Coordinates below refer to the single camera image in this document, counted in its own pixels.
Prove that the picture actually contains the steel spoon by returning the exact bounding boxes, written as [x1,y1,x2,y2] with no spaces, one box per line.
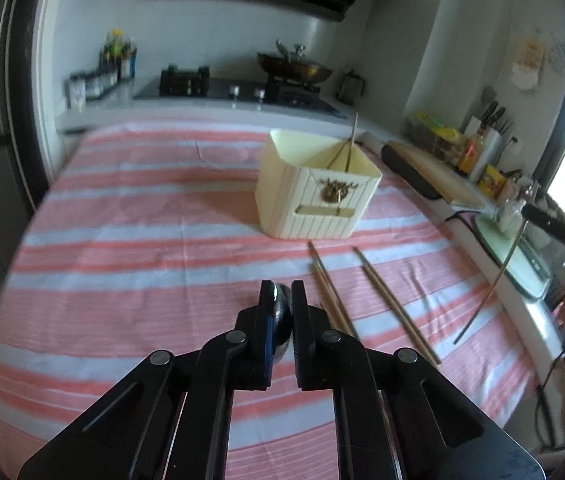
[274,283,293,363]

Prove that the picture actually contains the wooden chopstick pair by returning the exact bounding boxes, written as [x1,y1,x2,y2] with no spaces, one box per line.
[353,246,439,366]
[355,246,444,364]

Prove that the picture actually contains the wooden chopstick long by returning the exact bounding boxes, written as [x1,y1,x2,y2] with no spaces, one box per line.
[453,220,527,344]

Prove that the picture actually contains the white teapot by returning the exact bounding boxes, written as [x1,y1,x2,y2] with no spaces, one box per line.
[496,198,526,237]

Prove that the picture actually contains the white knife block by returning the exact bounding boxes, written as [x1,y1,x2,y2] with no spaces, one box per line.
[465,101,513,183]

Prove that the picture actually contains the cream plastic utensil holder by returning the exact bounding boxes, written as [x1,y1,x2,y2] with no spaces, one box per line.
[255,129,382,240]

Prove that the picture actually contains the oil bottle orange label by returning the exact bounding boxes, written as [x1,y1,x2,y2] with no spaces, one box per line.
[455,124,487,178]

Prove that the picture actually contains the pink white striped cloth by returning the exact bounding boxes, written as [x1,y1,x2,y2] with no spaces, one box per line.
[0,124,537,477]

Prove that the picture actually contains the wooden cutting board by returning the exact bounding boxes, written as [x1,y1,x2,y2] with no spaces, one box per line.
[381,141,485,210]

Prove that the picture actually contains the black french press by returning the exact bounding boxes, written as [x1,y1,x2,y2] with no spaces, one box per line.
[335,70,366,106]

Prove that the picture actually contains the black gas cooktop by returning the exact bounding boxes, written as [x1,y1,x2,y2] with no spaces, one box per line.
[134,65,346,119]

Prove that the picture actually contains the wok with glass lid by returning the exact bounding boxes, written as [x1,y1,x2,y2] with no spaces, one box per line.
[256,40,333,84]

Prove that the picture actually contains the sauce bottles group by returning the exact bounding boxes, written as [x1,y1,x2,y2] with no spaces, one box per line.
[99,28,137,86]

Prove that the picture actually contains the wire basket yellow items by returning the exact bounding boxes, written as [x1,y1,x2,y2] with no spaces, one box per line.
[408,112,467,164]

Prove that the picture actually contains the wall hanging decoration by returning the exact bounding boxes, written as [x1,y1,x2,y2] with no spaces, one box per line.
[510,34,546,92]

